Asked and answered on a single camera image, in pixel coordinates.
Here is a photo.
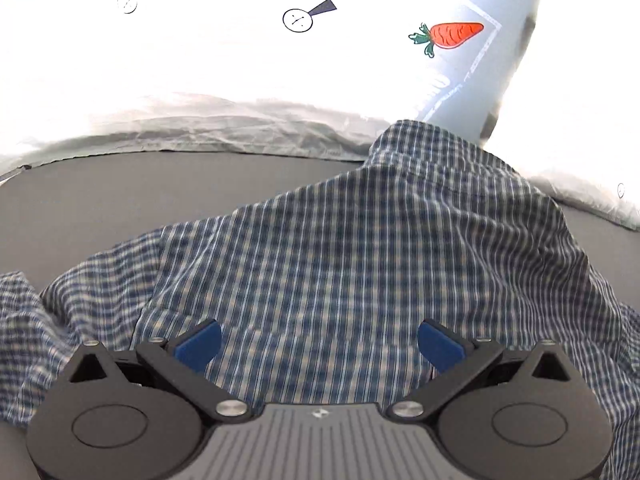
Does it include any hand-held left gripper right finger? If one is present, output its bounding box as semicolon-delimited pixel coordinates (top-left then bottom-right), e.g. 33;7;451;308
387;319;576;423

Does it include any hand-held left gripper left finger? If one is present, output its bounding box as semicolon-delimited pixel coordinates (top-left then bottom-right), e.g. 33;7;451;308
70;318;253;423

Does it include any white printed sheet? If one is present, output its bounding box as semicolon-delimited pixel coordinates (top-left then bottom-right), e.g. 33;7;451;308
0;0;640;231

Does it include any blue plaid shirt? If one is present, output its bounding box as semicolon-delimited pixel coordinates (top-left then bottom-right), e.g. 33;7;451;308
0;119;640;480

